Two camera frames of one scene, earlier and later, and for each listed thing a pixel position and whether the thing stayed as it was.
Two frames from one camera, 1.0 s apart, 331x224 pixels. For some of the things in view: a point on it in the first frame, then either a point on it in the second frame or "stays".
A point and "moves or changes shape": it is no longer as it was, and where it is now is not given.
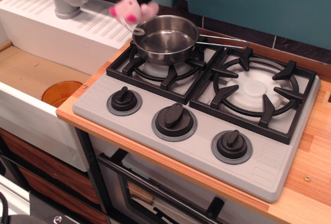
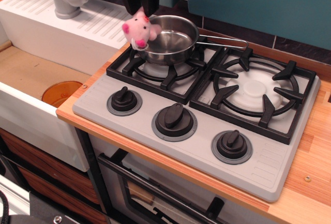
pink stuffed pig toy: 130,11 moves or changes shape
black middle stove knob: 174,123 stays
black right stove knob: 231,147 stays
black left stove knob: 124,103 stays
